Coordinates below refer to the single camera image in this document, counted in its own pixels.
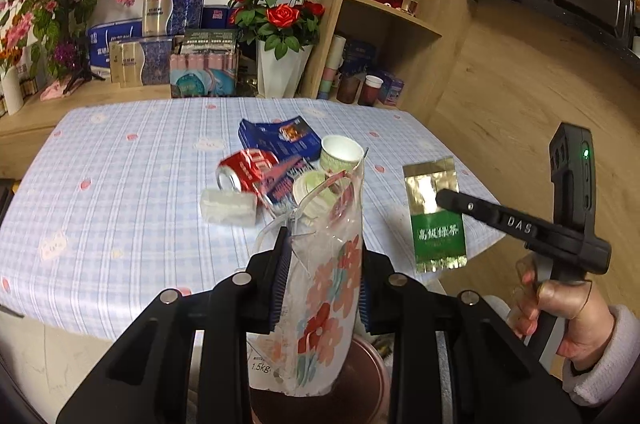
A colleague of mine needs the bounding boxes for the pink flat pouch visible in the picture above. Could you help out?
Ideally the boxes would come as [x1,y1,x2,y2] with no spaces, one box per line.
[40,78,76,99]

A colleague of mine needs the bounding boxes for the red rose bouquet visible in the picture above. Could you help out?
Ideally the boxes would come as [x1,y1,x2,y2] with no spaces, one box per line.
[229,0,326,59]

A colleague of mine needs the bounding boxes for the pink bottle multipack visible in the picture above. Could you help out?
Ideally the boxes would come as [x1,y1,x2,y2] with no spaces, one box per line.
[170,51,240,98]

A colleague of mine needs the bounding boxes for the wooden sideboard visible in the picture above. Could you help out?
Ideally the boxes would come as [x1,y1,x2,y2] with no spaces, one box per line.
[0,81,173,179]

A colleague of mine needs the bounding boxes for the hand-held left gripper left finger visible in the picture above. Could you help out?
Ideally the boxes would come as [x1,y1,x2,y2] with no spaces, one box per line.
[55,226,292,424]

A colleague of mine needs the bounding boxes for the wooden shelf unit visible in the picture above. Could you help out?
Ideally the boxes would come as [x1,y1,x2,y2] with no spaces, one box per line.
[300,0,526,115]

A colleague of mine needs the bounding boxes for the person's right forearm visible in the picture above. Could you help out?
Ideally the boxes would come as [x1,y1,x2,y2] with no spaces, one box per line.
[562,304,640,407]

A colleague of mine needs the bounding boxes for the black counter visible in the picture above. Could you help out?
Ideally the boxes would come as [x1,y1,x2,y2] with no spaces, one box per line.
[462,0,640,64]

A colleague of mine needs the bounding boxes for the purple flowers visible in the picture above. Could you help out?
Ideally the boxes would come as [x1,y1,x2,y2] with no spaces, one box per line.
[50,41,81,74]

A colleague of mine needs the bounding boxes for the silver blue gift box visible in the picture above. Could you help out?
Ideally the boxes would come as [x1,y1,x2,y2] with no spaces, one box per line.
[142,0,206,37]

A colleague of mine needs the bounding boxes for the red blue printed wrapper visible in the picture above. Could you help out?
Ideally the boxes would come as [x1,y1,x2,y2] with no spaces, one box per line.
[257,156,313,212]

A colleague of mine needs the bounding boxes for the stack of pastel cups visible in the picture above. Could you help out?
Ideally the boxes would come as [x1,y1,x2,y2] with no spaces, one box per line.
[317,34,347,100]

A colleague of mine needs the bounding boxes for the tall white vase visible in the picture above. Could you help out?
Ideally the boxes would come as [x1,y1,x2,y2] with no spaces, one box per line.
[2,66,26,115]

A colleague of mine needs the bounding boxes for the floral plastic bag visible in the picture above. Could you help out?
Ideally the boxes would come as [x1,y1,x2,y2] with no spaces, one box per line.
[247,149,368,397]

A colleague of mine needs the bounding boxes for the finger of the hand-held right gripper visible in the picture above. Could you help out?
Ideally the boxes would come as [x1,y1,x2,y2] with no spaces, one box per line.
[435,188,502,225]

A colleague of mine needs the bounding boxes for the dark green box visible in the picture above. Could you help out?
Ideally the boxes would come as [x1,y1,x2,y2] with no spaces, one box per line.
[180,28,240,54]

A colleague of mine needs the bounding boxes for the black mini tripod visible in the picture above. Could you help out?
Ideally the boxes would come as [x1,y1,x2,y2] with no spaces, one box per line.
[62,64,106,94]

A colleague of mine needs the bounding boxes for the dark red paper cup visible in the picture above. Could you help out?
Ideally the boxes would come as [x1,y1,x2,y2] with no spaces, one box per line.
[359,75,383,107]

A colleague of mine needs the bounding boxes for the small blue carton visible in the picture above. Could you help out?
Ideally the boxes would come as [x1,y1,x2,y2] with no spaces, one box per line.
[380,74,405,107]

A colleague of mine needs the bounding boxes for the crushed red soda can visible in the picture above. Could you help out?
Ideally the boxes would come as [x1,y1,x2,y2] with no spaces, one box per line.
[216,149,281,195]

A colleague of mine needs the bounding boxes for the orange flowers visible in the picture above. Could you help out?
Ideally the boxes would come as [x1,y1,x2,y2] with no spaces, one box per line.
[0,46,21,72]

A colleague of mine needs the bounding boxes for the gold blue gift box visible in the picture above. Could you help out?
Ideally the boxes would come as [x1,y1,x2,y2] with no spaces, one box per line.
[109,36,173,88]

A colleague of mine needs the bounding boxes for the white angular vase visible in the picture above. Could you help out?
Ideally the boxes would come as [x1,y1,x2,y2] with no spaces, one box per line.
[256,41,313,98]

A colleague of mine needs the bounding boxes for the blue tissue pack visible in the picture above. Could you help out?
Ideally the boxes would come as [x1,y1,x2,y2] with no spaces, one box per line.
[87,18,146,79]

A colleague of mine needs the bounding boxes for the green gold tea packet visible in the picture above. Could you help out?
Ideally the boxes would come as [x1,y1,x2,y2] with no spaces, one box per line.
[402,156,468,275]

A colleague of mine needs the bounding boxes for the white paper cup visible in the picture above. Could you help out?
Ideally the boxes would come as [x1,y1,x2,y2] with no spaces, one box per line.
[292,171,351,225]

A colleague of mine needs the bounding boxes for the person's right hand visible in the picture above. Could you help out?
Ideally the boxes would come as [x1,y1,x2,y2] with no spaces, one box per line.
[510,253,617,367]

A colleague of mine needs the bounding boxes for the green patterned paper cup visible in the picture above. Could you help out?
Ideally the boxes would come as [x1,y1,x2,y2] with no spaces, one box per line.
[320,135,365,177]

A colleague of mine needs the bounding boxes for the brown cup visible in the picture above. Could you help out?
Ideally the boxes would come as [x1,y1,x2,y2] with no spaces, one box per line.
[336,74,362,104]

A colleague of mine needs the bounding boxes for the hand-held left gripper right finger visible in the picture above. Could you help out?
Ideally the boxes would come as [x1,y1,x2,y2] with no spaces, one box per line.
[356,250,584,424]

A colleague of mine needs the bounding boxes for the blue snack bag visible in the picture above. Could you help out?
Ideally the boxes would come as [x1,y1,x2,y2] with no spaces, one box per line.
[237,116,322,162]

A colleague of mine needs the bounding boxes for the brown trash bin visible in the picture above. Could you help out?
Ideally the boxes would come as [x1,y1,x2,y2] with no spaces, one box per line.
[250,336,391,424]

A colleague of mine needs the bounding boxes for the small dark blue box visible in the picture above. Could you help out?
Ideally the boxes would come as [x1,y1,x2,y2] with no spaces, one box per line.
[201,4,236,29]

